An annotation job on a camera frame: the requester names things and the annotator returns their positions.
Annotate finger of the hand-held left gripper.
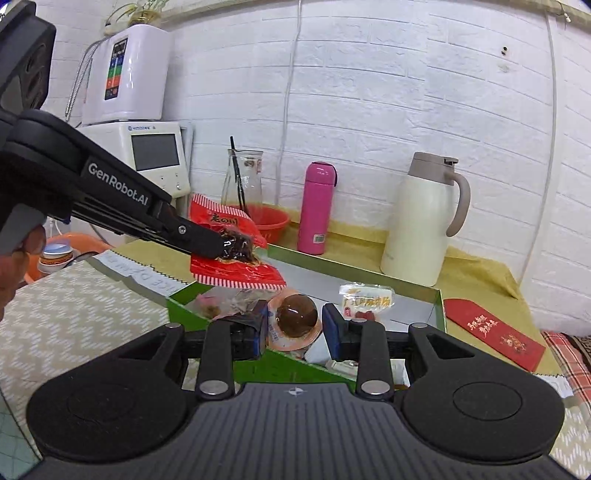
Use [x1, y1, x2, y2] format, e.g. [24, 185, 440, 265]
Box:
[137, 203, 228, 259]

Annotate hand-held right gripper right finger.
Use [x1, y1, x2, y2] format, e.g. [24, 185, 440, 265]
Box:
[322, 303, 485, 400]

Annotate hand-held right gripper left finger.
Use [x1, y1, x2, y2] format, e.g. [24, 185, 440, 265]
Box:
[108, 299, 271, 402]

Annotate brown egg packet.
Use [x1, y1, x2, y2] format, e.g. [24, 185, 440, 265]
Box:
[267, 289, 322, 352]

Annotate green cardboard box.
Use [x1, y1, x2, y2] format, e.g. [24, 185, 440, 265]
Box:
[167, 243, 447, 394]

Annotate red striped-edge snack packet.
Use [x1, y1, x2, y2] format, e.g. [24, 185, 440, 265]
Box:
[189, 193, 287, 289]

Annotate person's left hand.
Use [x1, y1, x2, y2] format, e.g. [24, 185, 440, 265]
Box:
[0, 225, 48, 320]

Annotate pink-edged snack packet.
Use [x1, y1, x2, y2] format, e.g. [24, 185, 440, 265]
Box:
[193, 289, 259, 321]

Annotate yellow-label clear snack packet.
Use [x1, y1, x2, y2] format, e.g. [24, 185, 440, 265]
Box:
[339, 283, 396, 313]

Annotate glass carafe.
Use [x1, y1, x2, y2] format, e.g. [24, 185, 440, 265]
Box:
[221, 148, 264, 217]

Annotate black straw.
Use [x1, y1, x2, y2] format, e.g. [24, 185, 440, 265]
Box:
[229, 136, 246, 209]

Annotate red plastic basket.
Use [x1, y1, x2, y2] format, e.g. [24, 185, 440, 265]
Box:
[239, 205, 291, 246]

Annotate orange plastic basin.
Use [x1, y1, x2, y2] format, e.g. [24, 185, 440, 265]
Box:
[27, 233, 112, 283]

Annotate jar with blue lid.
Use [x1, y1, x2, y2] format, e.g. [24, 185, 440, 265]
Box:
[37, 243, 75, 278]

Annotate white water dispenser with screen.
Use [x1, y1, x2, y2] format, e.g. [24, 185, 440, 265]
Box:
[76, 121, 193, 251]

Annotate pink thermos bottle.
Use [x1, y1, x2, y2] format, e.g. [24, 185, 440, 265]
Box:
[297, 161, 338, 256]

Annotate cream thermal jug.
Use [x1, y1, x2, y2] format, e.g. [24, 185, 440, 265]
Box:
[380, 152, 472, 288]

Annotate red envelope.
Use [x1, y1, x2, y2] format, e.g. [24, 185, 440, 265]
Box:
[444, 298, 547, 373]

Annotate red plaid cloth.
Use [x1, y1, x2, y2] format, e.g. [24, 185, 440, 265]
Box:
[542, 329, 591, 403]

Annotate metal flexible hose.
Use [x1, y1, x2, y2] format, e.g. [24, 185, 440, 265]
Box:
[64, 41, 100, 126]

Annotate white wall water purifier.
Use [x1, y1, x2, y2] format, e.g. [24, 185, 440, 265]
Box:
[82, 25, 175, 126]

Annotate white wall cable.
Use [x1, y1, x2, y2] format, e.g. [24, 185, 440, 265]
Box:
[519, 8, 557, 278]
[276, 0, 304, 205]

